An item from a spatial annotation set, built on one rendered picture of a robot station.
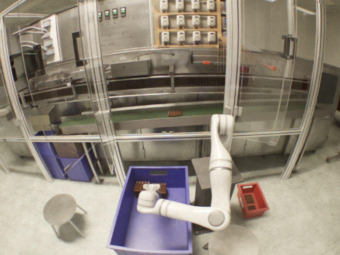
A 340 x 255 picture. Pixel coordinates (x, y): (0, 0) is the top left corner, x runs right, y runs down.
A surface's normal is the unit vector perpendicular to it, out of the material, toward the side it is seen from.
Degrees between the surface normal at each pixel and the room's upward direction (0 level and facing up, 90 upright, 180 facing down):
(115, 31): 90
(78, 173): 90
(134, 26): 90
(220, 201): 50
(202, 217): 36
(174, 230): 0
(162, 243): 0
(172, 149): 90
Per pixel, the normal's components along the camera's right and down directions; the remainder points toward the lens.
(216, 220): -0.39, -0.48
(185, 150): -0.01, 0.48
